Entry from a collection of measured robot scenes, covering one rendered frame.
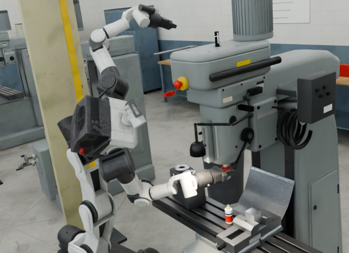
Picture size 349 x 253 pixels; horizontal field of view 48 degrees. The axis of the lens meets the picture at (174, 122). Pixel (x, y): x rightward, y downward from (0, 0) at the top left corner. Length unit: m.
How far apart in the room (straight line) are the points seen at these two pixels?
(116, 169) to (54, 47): 1.69
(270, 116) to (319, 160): 0.47
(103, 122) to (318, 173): 1.26
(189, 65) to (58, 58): 1.77
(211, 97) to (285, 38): 5.19
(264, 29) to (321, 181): 0.97
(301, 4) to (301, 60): 4.49
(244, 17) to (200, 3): 6.33
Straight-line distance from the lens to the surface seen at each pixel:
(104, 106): 1.89
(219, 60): 1.71
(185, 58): 1.72
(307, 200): 2.37
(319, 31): 6.54
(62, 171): 3.49
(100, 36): 2.12
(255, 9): 1.94
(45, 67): 3.27
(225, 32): 7.81
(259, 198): 2.39
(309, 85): 1.83
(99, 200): 2.29
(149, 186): 2.06
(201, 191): 2.33
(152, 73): 9.34
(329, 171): 2.48
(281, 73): 2.07
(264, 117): 2.00
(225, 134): 1.87
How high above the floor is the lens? 2.13
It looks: 18 degrees down
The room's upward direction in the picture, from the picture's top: 6 degrees counter-clockwise
